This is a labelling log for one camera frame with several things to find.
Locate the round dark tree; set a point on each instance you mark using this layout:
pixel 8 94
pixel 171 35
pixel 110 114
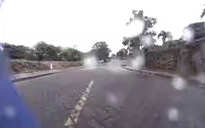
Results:
pixel 101 50

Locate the small distant tree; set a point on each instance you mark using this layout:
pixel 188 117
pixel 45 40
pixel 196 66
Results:
pixel 122 53

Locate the grey wet paved road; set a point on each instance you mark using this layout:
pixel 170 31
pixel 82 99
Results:
pixel 123 96

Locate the tall thin-crowned tree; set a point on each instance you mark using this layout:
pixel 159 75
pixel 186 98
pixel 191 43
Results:
pixel 136 38

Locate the dashed pale centre line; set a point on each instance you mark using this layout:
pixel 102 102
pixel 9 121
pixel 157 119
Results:
pixel 79 106

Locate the grey kerb strip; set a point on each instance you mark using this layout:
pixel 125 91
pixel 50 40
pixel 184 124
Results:
pixel 150 72

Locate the row of dark trees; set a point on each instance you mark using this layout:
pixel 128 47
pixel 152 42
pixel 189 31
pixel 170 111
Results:
pixel 46 51

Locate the palm tree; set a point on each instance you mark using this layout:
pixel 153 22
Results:
pixel 164 36

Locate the grey kerbed footpath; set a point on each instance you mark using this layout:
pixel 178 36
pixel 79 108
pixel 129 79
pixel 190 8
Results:
pixel 33 75

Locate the grassy earth bank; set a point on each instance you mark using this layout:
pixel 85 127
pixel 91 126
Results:
pixel 30 65

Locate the grey building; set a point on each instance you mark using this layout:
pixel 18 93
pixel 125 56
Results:
pixel 197 30

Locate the white marker post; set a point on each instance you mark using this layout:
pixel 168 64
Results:
pixel 51 66

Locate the overgrown wall with hedge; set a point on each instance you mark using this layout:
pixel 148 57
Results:
pixel 163 60

